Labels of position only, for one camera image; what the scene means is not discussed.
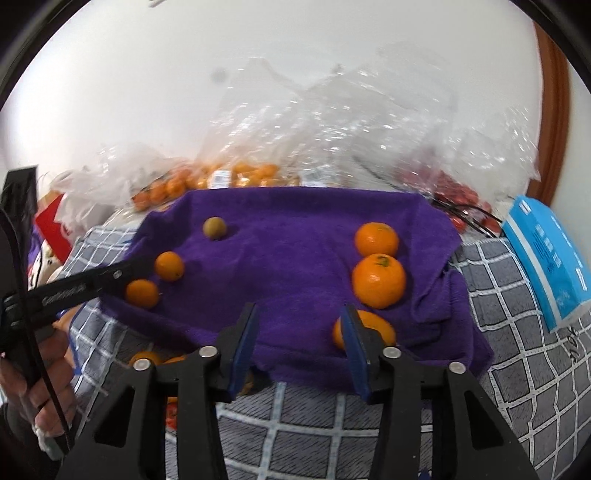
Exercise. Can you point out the white label sticker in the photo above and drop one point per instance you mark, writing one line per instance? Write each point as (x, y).
(220, 177)

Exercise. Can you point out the white floral cloth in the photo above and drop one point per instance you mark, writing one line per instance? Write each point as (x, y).
(46, 265)

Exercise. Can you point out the large orange mandarin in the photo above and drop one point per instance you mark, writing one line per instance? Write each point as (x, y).
(178, 359)

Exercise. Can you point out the large clear plastic bag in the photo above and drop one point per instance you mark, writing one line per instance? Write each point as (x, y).
(268, 129)

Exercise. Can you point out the red paper shopping bag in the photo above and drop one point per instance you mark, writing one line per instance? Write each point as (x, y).
(51, 226)

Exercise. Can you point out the small clear plastic bag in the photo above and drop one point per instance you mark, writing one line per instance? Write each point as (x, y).
(138, 166)

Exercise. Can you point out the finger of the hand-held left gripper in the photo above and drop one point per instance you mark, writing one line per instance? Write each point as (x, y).
(83, 288)
(21, 194)

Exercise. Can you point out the brown wooden door frame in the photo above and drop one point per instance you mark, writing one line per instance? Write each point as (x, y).
(554, 115)

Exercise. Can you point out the small yellow-red fruit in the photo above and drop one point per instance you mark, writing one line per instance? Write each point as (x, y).
(247, 383)

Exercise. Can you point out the small green-yellow fruit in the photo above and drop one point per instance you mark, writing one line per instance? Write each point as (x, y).
(215, 228)

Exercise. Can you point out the purple towel covered tray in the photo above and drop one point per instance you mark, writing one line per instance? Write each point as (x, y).
(286, 258)

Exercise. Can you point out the pile of bagged mandarins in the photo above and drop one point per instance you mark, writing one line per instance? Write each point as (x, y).
(249, 173)

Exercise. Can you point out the orange mandarin with stem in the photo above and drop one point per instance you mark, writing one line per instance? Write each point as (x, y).
(379, 280)

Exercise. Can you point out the clear bag with red fruits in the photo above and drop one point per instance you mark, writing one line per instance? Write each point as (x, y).
(438, 138)

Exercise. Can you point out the grey plastic bag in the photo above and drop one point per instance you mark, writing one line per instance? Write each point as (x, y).
(83, 189)

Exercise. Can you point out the pile of red fruits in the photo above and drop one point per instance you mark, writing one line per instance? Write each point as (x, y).
(443, 189)

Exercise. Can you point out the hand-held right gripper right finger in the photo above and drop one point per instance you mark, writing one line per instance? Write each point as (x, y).
(355, 355)

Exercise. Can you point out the grey checkered star blanket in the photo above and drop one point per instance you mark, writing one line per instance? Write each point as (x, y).
(323, 434)

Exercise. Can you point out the person's left hand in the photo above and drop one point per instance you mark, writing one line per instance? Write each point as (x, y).
(55, 392)

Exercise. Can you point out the oblong orange mandarin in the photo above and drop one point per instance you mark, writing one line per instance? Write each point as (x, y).
(376, 330)

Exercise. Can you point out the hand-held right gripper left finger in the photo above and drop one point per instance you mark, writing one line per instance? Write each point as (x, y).
(244, 350)

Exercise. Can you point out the small red fruit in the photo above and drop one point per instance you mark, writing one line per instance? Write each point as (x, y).
(171, 410)

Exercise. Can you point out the blue tissue pack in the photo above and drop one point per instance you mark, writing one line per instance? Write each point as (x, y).
(540, 249)

